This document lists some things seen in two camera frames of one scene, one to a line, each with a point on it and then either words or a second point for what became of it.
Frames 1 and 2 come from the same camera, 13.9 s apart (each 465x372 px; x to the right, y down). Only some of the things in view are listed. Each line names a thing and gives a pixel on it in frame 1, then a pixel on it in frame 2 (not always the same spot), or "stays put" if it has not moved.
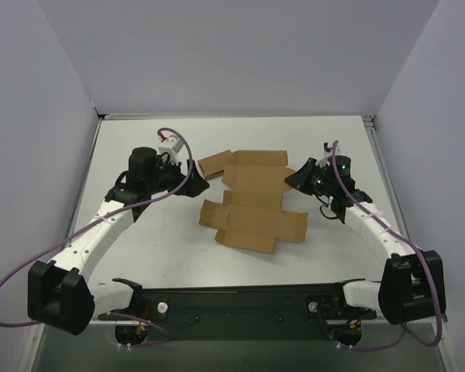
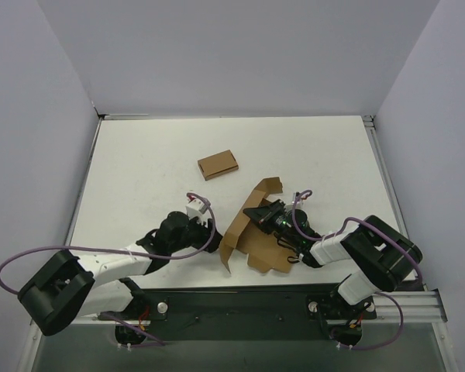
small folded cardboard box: (215, 165) stays put
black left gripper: (188, 182) → (208, 231)
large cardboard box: (249, 217) → (265, 249)
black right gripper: (310, 178) → (269, 215)
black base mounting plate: (261, 313) stays put
